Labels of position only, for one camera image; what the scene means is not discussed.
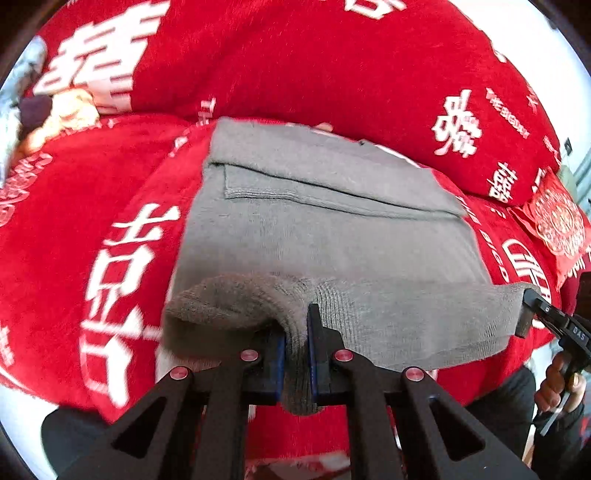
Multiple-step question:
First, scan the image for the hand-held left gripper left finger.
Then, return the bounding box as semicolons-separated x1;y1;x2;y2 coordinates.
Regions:
55;330;287;480

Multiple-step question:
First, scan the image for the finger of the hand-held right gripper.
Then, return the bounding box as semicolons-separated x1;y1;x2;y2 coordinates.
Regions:
515;287;551;339

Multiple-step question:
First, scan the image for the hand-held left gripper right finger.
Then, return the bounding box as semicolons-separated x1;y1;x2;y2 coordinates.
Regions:
307;302;541;480

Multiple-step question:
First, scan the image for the grey knit sweater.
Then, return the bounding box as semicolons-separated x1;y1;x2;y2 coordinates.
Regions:
164;116;542;416

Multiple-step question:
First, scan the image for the person's right forearm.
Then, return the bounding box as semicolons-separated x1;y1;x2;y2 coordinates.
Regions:
531;405;591;480

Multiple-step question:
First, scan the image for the person's right hand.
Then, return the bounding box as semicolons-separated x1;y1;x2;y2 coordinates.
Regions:
534;354;587;412

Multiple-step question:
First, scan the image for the red embroidered cushion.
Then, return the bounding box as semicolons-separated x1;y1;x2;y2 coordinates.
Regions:
507;167;591;288

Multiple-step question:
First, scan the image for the red printed sofa cover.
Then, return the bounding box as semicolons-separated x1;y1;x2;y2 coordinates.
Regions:
0;0;591;480

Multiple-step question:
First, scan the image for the orange cloth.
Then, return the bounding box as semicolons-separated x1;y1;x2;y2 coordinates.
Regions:
18;88;101;154

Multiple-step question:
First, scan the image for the dark maroon cloth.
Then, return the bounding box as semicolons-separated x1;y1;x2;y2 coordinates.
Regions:
21;95;55;133

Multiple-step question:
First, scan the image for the pale floral quilt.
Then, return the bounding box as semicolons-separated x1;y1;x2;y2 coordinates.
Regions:
0;37;48;185

